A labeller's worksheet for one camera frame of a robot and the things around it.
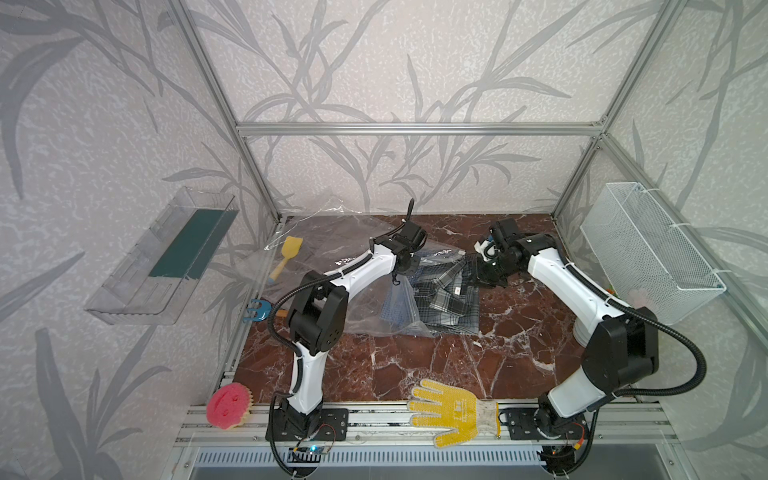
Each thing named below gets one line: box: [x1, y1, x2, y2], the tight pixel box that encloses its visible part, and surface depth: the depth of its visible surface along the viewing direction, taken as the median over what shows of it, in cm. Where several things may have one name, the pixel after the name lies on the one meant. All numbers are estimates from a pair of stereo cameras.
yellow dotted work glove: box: [407, 379, 501, 448], surface depth 77 cm
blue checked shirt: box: [380, 266, 422, 330], surface depth 85 cm
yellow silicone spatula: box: [268, 236, 303, 284], surface depth 111 cm
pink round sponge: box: [206, 382, 254, 430], surface depth 75 cm
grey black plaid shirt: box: [410, 248, 480, 336], surface depth 86 cm
